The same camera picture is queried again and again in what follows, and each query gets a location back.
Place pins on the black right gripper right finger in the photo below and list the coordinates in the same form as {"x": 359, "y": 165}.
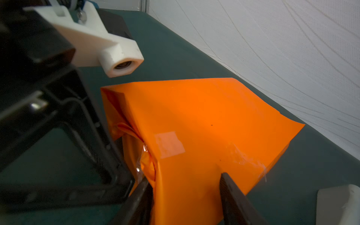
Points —
{"x": 237, "y": 209}

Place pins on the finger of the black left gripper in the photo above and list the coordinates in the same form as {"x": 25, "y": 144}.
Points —
{"x": 55, "y": 149}

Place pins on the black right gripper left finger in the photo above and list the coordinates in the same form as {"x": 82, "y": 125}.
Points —
{"x": 137, "y": 209}

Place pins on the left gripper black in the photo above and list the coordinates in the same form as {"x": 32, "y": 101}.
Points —
{"x": 31, "y": 51}

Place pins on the clear tape piece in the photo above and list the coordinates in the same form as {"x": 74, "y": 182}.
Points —
{"x": 168, "y": 145}

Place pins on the orange wrapping paper sheet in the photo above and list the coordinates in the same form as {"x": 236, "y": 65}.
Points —
{"x": 224, "y": 128}

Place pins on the green table mat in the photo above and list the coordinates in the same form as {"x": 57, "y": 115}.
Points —
{"x": 287, "y": 195}

